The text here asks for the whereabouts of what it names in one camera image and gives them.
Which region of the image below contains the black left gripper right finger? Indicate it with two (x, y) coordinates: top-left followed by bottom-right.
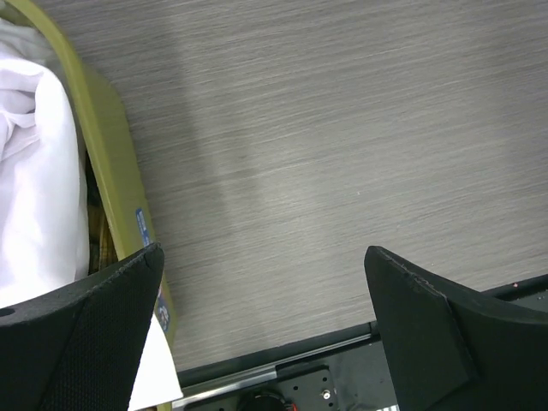
(364, 246), (547, 410)

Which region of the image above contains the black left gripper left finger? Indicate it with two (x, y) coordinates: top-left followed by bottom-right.
(1, 243), (164, 410)

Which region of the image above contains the white long sleeve shirt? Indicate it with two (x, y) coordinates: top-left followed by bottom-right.
(1, 21), (89, 307)

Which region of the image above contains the white paper sheet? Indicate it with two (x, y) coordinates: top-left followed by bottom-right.
(128, 315), (183, 410)

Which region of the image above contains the yellow plaid flannel shirt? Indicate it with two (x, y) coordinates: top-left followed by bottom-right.
(85, 154), (118, 274)

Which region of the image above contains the olive green plastic bin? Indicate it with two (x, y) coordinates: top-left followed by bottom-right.
(1, 1), (170, 344)

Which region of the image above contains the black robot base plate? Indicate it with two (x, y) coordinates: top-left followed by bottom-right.
(170, 273), (548, 411)

